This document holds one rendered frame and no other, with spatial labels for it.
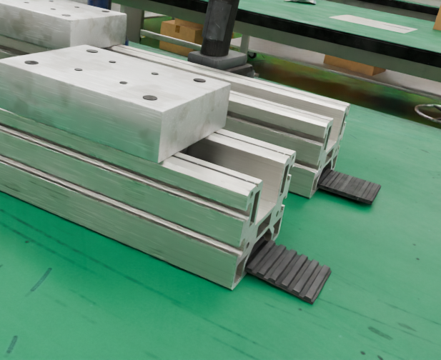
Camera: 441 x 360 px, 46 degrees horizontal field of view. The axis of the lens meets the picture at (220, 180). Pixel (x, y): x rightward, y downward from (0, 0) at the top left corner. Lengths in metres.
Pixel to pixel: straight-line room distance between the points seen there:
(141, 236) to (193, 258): 0.05
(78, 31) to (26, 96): 0.24
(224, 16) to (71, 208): 0.45
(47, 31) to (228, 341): 0.46
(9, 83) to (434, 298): 0.38
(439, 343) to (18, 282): 0.30
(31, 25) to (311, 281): 0.46
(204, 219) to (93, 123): 0.11
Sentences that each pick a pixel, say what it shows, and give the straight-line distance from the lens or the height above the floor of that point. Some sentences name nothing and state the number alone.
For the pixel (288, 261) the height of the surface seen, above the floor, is 0.79.
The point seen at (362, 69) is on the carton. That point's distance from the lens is 4.05.
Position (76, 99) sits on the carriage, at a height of 0.89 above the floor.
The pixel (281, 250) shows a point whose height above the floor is 0.79.
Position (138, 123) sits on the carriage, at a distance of 0.37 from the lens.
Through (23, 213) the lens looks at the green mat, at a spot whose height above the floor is 0.78.
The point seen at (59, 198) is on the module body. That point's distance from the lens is 0.46.
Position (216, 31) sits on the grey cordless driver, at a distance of 0.80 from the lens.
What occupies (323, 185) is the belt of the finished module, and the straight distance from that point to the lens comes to 0.57.
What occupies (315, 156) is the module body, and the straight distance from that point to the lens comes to 0.53.
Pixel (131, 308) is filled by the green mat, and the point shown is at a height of 0.78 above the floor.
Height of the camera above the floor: 1.02
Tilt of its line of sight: 26 degrees down
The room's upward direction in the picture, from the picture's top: 9 degrees clockwise
